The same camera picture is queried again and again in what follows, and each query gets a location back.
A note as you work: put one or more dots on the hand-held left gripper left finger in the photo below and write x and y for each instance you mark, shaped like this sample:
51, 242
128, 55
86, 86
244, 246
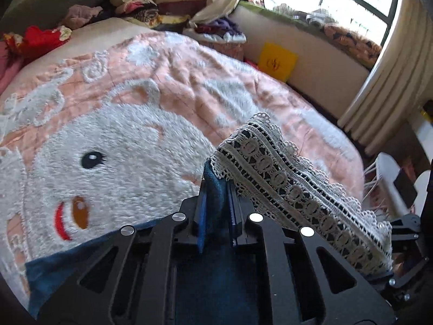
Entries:
202, 210

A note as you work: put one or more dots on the pile of folded clothes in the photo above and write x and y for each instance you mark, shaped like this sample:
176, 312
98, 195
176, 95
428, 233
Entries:
162, 0

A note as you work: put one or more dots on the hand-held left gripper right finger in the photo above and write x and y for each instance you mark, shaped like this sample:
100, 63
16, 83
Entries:
233, 210

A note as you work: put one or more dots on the grey headboard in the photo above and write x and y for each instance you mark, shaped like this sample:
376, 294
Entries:
50, 3

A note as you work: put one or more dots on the purple clothes heap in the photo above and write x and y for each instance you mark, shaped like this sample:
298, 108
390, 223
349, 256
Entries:
223, 27

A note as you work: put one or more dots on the blue denim pants lace hem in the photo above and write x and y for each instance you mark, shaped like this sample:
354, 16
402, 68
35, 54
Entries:
304, 189

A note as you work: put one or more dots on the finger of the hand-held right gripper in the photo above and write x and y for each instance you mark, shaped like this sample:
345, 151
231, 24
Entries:
412, 233
409, 284

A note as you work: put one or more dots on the white rack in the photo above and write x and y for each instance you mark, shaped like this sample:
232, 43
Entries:
385, 169

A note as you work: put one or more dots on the pink quilt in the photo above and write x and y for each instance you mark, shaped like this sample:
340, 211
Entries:
6, 71

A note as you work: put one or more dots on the window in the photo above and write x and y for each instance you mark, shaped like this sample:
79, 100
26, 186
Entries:
355, 3

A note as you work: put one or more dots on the peach printed bed blanket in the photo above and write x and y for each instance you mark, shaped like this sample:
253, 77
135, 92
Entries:
135, 108

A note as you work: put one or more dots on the pink fuzzy cloth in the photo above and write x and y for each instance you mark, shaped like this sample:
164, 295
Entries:
81, 15

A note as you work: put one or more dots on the yellow card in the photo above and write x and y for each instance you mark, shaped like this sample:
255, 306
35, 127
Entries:
277, 62

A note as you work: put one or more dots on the orange patterned cloth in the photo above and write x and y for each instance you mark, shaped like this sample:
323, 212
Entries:
355, 42

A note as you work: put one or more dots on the red patterned cloth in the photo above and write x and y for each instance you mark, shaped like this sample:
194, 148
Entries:
37, 39

